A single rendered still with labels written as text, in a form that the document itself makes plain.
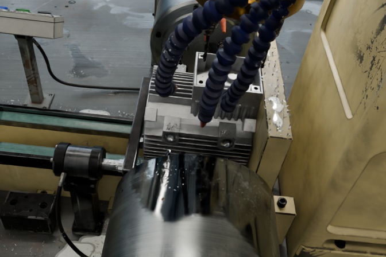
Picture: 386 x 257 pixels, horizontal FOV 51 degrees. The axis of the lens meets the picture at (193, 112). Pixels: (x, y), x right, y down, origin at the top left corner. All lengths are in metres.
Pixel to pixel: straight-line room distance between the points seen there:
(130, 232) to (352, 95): 0.40
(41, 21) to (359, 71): 0.68
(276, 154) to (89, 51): 0.84
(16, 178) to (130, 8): 0.84
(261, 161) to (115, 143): 0.39
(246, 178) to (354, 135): 0.18
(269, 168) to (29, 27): 0.62
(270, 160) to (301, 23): 1.03
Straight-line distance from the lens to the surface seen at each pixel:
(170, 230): 0.50
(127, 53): 1.34
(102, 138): 0.94
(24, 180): 0.95
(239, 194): 0.54
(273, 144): 0.65
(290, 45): 1.50
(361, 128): 0.63
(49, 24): 0.99
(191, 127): 0.73
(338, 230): 0.83
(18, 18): 1.01
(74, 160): 0.72
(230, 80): 0.74
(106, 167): 0.73
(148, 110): 0.72
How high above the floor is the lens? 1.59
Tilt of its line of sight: 44 degrees down
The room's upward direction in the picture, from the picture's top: 8 degrees clockwise
